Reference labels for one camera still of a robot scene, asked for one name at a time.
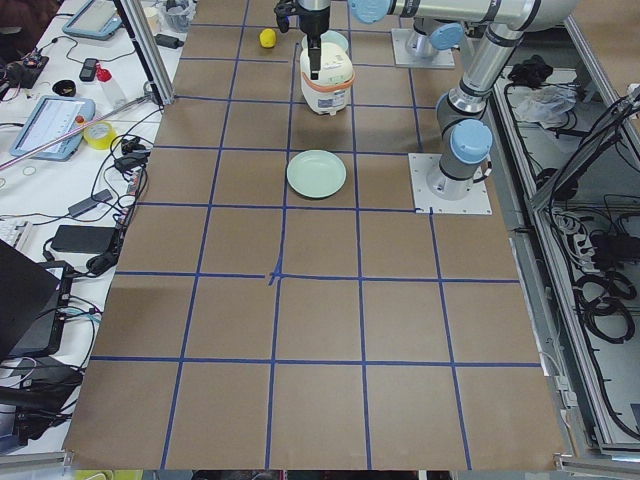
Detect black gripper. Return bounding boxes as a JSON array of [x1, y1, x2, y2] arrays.
[[298, 0, 330, 80]]

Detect white rice cooker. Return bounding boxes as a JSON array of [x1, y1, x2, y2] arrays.
[[300, 42, 355, 115]]

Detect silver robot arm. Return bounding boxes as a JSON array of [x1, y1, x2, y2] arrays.
[[349, 0, 578, 118], [405, 17, 464, 59]]

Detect far pale green plate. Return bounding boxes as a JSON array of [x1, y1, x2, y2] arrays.
[[321, 30, 349, 52]]

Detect pale green plate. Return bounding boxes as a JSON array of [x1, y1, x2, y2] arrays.
[[321, 30, 349, 52], [286, 150, 347, 199]]

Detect yellow lemon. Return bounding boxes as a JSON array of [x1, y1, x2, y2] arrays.
[[259, 28, 277, 49]]

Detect near pale green plate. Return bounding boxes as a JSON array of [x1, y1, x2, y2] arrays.
[[286, 150, 347, 199]]

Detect metal rod stand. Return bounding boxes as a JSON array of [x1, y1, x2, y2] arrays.
[[1, 90, 157, 170]]

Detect red cap spray bottle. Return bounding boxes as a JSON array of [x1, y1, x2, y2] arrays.
[[96, 63, 127, 108]]

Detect black phone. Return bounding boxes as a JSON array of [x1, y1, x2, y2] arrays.
[[79, 58, 98, 82]]

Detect yellow tape roll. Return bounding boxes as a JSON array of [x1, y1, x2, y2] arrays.
[[82, 121, 117, 150]]

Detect blue teach pendant tablet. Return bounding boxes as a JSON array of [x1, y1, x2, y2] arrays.
[[9, 95, 95, 157]]

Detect black power adapter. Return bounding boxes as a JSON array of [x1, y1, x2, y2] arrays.
[[51, 225, 116, 254]]

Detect black laptop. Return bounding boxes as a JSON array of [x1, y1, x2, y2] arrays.
[[1, 242, 73, 360]]

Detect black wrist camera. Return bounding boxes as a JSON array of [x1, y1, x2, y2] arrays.
[[274, 0, 298, 33]]

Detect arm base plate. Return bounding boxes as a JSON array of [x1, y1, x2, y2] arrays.
[[408, 153, 492, 215], [391, 28, 456, 69]]

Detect aluminium frame post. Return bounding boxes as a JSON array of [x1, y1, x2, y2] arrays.
[[114, 0, 175, 106]]

